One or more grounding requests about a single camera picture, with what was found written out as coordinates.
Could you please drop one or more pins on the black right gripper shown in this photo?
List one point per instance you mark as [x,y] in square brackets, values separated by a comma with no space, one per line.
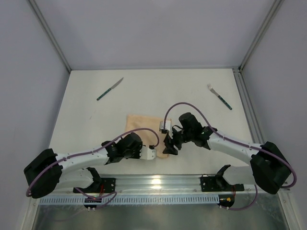
[175,140]

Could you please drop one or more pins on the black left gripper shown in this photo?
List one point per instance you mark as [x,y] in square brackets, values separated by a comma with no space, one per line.
[138,152]

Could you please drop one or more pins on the beige cloth napkin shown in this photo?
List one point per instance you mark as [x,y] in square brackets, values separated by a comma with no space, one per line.
[148,138]

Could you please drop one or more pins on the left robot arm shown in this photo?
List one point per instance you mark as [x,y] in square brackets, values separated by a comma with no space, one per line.
[50,171]

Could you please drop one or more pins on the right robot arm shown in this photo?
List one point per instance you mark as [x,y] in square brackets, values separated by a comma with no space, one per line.
[265,166]

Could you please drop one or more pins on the left controller board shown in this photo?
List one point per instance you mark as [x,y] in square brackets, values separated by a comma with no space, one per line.
[92,204]

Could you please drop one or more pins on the controller board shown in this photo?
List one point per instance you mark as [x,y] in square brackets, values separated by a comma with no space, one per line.
[226,202]
[92,204]

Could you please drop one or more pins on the right controller board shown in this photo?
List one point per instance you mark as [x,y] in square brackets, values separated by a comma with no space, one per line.
[226,202]

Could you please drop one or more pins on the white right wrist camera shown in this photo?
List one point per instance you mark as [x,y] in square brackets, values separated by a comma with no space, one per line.
[165,126]

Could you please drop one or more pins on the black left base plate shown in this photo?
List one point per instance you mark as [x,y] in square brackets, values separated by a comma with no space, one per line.
[107,185]

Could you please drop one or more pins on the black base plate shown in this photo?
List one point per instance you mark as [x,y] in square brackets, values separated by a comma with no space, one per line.
[107,185]
[211,184]

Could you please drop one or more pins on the front aluminium rail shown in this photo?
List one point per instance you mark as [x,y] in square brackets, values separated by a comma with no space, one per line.
[150,183]

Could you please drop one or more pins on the green handled fork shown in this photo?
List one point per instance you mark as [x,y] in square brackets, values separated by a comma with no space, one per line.
[211,89]

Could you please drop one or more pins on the slotted cable duct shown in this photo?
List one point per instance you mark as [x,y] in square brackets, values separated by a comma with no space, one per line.
[134,199]

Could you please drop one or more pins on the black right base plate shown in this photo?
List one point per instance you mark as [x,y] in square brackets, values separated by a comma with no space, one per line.
[211,184]

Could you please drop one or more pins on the aluminium frame rail right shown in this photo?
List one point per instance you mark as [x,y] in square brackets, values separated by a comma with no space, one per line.
[250,114]

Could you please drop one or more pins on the green handled knife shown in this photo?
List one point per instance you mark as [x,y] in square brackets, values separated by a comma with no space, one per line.
[111,88]

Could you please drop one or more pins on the left rear aluminium post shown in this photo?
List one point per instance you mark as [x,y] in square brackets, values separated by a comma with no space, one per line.
[47,30]

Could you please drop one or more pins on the aluminium post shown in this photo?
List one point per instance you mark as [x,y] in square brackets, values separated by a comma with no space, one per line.
[47,30]
[268,19]

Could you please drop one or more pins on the right rear aluminium post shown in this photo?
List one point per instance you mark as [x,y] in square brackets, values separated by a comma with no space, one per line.
[268,19]

